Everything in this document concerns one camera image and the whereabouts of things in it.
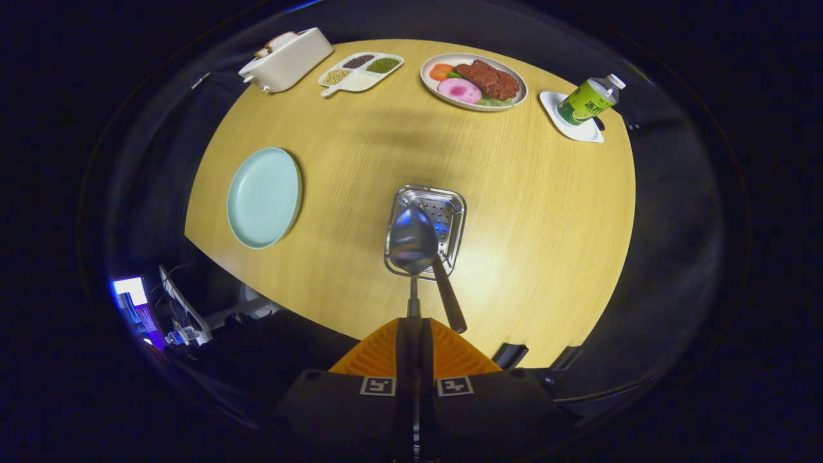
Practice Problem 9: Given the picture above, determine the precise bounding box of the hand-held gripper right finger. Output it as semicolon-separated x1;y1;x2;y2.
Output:
419;318;566;463

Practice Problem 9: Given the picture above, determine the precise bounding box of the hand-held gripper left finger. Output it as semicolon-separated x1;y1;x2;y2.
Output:
273;318;412;463

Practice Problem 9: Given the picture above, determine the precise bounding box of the metal fork with dark handle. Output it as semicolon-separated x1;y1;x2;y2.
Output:
431;254;468;334

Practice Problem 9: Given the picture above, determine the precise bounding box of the metal spoon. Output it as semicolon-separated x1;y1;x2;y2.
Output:
388;201;440;444

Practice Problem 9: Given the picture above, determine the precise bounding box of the black block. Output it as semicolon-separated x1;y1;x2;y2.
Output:
550;346;583;370
492;343;529;369

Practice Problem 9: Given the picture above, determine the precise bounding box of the white furniture leg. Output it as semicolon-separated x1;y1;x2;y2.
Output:
206;283;287;330

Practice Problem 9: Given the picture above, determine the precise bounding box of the perforated metal basket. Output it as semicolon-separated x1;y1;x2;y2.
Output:
384;185;467;281

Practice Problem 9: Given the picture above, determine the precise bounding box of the white edged laptop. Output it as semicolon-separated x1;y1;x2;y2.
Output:
158;264;214;348

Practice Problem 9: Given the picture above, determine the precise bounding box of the light green plate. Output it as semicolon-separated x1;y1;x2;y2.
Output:
226;147;303;250

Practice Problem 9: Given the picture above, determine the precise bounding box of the lit screen device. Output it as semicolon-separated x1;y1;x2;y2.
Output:
113;277;165;351

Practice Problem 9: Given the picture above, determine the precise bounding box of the white square coaster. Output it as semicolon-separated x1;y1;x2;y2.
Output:
539;91;605;143

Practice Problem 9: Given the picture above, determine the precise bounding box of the white divided dish with beans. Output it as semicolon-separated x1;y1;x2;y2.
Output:
318;51;405;98

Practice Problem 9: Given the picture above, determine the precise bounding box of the white plate of food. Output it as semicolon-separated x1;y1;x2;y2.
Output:
420;53;529;113

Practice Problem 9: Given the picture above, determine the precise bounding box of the green label drink bottle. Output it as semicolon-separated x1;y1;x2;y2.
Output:
556;73;626;126

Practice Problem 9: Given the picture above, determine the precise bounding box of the white toaster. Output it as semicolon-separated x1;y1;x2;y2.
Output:
238;27;335;94

